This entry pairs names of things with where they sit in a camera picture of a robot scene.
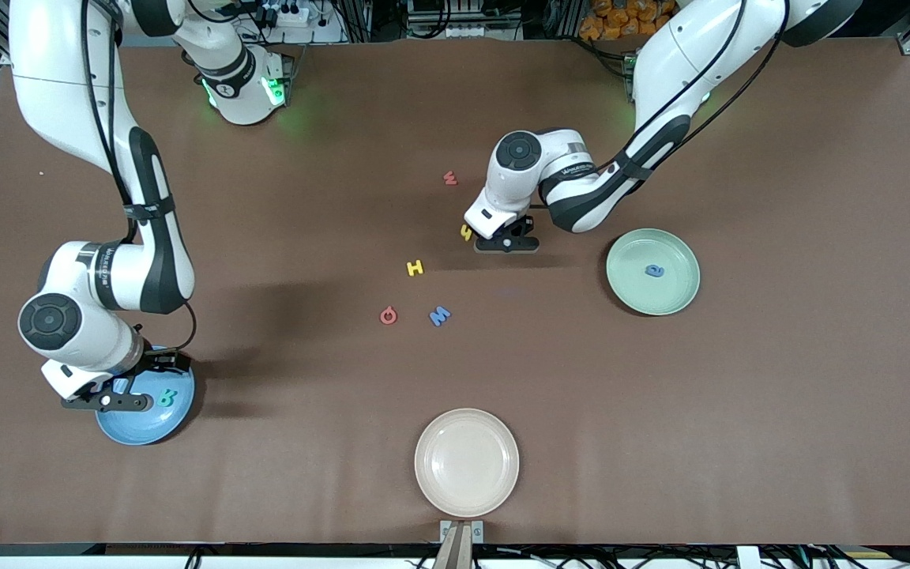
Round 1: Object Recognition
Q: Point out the blue plate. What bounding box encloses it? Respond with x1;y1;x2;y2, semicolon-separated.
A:
96;348;197;447

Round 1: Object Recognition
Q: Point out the green plate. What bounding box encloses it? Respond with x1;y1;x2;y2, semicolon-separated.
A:
606;228;701;317

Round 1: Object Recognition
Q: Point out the beige plate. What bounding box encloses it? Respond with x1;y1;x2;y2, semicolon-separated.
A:
414;408;521;519

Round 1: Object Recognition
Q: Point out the bag of orange items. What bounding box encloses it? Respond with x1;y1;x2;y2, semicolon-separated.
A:
579;0;661;42

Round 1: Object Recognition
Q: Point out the brown table cover sheet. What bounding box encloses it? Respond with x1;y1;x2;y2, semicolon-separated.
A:
0;36;910;548

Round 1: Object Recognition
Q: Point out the white power strip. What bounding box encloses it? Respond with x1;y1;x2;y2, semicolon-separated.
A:
260;2;311;29

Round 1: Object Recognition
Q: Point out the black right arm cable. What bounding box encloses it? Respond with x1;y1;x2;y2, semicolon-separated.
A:
80;0;198;355

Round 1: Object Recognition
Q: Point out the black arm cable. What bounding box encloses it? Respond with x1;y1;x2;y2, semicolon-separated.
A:
80;0;198;355
530;0;792;210

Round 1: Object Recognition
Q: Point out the grey electronics box with cables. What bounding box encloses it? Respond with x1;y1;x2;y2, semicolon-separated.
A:
406;0;531;42

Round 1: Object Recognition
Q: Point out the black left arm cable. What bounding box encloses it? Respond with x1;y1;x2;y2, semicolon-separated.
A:
530;0;792;210

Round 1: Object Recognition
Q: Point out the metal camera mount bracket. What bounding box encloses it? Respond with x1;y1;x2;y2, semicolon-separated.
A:
439;519;485;569

